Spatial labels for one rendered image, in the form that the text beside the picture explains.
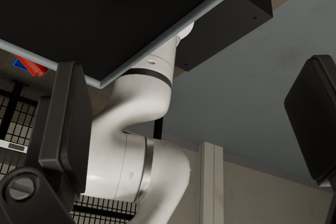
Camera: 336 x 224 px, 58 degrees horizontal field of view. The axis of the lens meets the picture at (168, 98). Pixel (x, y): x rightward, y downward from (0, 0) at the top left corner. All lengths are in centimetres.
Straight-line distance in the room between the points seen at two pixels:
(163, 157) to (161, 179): 4
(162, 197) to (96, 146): 14
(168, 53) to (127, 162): 25
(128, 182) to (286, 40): 175
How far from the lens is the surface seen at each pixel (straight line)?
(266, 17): 75
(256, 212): 433
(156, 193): 52
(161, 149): 54
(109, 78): 29
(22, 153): 114
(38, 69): 32
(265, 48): 217
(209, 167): 371
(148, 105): 57
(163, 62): 61
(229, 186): 404
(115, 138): 53
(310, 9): 196
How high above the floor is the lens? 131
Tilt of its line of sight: 28 degrees down
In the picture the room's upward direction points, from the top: 175 degrees counter-clockwise
